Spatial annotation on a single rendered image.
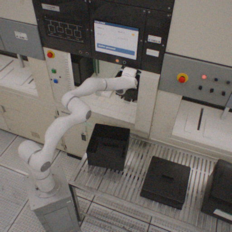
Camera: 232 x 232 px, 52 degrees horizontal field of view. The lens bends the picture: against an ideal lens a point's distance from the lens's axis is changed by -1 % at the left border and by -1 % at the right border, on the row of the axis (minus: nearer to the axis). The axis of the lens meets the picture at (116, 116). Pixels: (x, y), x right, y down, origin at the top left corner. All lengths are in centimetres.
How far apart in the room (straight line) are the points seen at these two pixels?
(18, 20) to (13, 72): 87
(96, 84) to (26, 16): 70
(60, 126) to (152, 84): 64
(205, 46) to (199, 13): 19
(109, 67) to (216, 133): 122
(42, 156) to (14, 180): 143
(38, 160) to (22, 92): 110
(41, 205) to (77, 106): 73
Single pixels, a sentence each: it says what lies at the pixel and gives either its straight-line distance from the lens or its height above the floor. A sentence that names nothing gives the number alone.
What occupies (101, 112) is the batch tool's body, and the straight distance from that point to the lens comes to 206.
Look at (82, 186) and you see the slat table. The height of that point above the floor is 76.
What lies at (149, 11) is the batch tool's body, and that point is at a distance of 142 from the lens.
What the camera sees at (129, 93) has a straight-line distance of 205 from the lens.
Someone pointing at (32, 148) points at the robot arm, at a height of 118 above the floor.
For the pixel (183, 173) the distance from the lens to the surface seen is 178.
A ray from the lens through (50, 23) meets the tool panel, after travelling 175.
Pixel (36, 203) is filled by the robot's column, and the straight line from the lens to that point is 180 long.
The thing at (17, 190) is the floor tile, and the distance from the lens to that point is 278.
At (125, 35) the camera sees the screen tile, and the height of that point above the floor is 162.
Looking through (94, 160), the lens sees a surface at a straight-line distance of 180.
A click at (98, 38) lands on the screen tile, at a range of 161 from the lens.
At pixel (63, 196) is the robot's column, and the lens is 177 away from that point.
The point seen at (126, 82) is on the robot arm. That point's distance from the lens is 168.
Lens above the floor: 235
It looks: 47 degrees down
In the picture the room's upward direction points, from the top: 2 degrees clockwise
